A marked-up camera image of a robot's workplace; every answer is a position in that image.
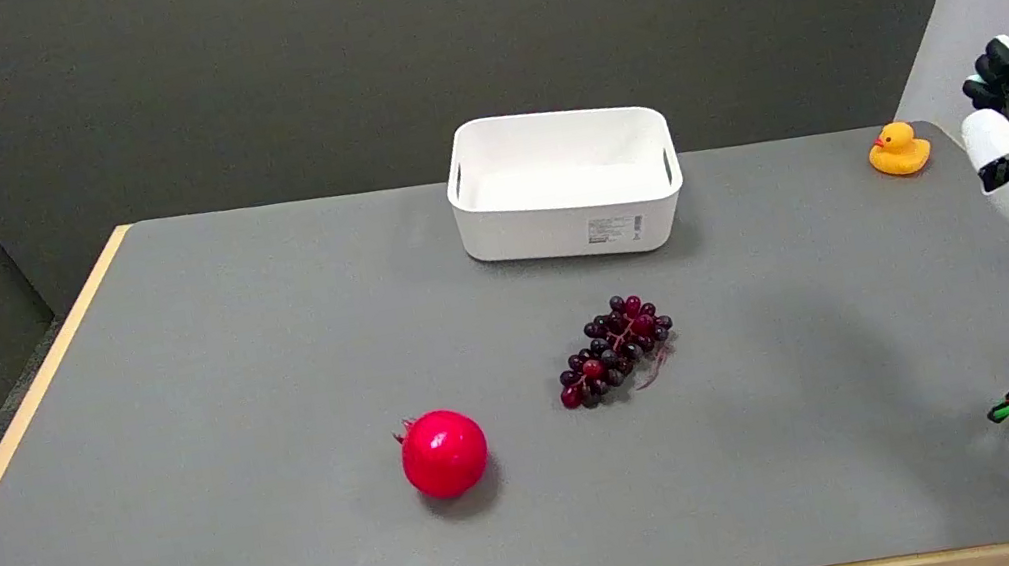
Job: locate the dark red grape bunch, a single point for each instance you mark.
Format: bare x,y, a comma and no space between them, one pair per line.
617,351

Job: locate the white plastic storage bin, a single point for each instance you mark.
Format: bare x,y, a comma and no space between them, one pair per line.
564,184

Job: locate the red pomegranate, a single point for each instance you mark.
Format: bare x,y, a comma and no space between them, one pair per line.
443,453

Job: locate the yellow rubber duck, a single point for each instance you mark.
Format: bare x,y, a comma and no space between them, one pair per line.
899,152

